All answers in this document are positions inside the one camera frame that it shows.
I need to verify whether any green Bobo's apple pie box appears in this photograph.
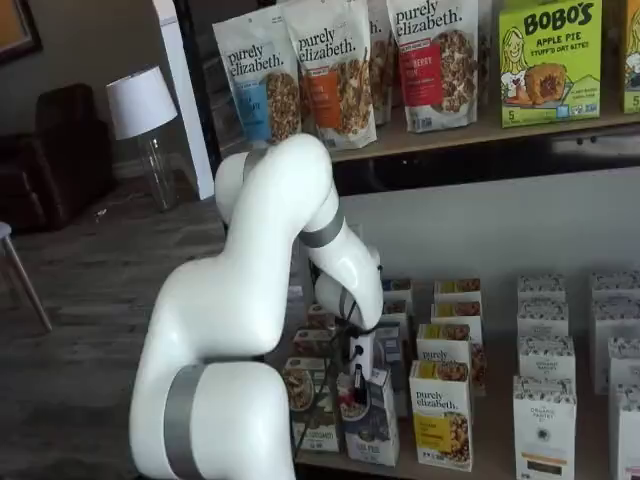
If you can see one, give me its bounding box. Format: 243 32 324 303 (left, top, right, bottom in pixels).
497 0 604 129

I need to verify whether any orange label granola bag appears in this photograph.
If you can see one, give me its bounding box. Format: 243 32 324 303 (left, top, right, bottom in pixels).
367 0 397 126
279 2 379 152

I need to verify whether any yellow Bobo's box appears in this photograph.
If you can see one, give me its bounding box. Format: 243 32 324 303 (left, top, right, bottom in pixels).
622 0 640 115

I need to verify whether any white shade glass lamp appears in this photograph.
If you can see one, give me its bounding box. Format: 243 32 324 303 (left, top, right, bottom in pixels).
105 66 180 211

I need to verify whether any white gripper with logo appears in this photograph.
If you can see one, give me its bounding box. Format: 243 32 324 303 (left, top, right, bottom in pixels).
348 332 376 404

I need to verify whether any green and white cereal box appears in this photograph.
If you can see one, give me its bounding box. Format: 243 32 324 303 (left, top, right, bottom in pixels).
305 303 337 329
292 327 337 359
282 357 342 452

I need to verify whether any long black arm cable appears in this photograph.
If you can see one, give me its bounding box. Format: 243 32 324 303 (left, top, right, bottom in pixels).
294 263 386 456

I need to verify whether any red label granola bag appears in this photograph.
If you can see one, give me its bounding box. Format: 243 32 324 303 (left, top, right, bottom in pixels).
385 0 480 134

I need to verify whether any blue and white cereal box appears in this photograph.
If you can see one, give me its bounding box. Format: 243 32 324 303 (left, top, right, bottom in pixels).
337 367 402 459
382 299 414 329
372 324 409 417
382 278 416 304

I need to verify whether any white patterned carton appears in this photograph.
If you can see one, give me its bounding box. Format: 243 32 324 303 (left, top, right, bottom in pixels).
517 273 568 304
517 299 571 342
607 337 640 389
517 334 578 384
589 272 640 304
612 382 640 480
592 299 640 396
512 375 579 480

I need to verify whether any white stool with pale legs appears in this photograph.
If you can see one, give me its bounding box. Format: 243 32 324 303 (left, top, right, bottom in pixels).
0 222 54 334

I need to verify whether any black metal shelf rack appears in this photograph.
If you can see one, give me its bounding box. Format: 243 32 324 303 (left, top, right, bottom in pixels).
174 0 640 480

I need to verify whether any short looped black gripper cable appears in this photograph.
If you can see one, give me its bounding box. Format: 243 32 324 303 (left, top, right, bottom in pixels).
329 322 364 369

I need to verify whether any yellow and white granola box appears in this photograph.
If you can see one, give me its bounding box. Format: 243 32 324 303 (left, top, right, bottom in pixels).
416 323 489 397
433 278 483 305
430 301 484 332
408 359 474 474

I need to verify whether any dark framed wall picture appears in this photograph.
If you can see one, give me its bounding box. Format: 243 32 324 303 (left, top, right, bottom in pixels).
0 0 44 67

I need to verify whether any blue label granola bag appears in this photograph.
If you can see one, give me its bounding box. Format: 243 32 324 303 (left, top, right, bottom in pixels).
212 4 304 147

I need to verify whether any dark brown armchair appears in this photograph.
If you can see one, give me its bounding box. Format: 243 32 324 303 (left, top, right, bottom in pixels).
0 82 120 235

